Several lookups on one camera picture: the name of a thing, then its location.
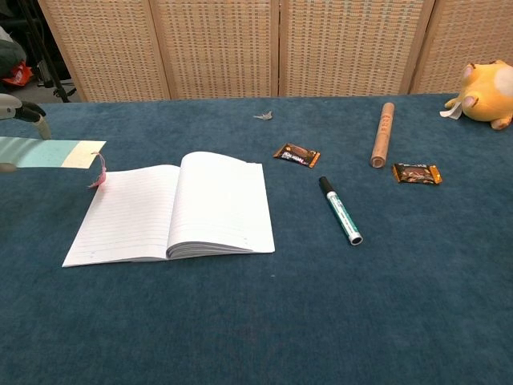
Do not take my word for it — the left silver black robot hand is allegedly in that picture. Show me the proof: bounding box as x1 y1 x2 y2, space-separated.
0 93 52 173

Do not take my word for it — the blue cream bookmark pink tassel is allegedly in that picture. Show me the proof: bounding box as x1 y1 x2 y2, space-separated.
0 136 108 189

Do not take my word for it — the orange plastic bag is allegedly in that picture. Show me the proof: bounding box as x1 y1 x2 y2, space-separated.
2 59 34 86

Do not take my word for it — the dark green fabric bundle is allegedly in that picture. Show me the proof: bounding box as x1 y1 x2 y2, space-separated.
0 26 27 81

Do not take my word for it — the black tripod stand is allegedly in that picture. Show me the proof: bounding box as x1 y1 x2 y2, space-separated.
15 0 77 103

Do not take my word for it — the woven wooden folding screen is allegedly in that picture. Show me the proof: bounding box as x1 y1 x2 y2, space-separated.
38 0 513 102

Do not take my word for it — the open white lined notebook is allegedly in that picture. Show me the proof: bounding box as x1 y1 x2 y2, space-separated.
62 151 277 269

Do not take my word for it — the brown orange chocolate candy wrapper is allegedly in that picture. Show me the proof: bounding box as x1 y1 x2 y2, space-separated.
391 162 443 186
273 143 321 169

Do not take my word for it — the dark blue table carpet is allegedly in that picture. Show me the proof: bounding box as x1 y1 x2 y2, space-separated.
0 92 513 385

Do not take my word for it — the green white marker black cap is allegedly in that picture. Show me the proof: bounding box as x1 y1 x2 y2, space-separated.
318 175 364 246

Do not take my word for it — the brown cardboard tube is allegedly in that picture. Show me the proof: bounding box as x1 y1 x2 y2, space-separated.
369 102 396 169

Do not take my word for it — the yellow plush toy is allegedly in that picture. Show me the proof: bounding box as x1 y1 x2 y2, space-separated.
439 59 513 132

